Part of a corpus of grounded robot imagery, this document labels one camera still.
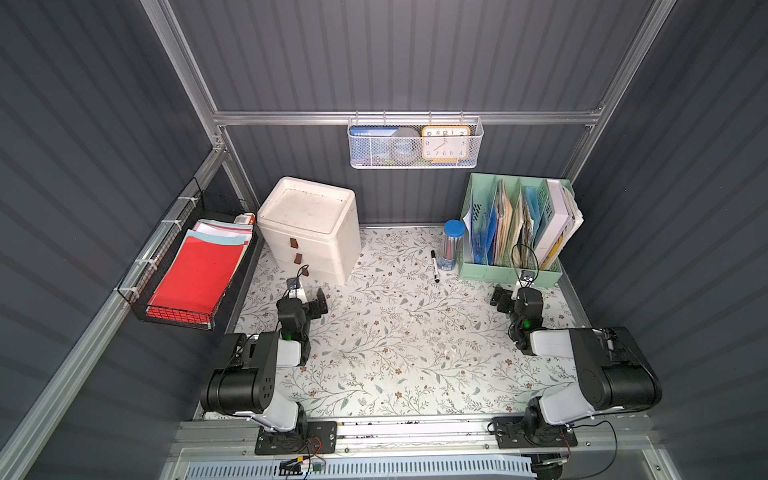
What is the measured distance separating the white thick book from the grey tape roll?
456 mm

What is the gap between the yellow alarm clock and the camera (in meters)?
0.89

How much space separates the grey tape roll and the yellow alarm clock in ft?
0.08

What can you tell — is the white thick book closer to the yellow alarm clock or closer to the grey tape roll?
the yellow alarm clock

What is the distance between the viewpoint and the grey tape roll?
0.88 m

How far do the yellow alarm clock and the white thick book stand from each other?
0.31 metres

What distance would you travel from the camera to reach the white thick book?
0.91m
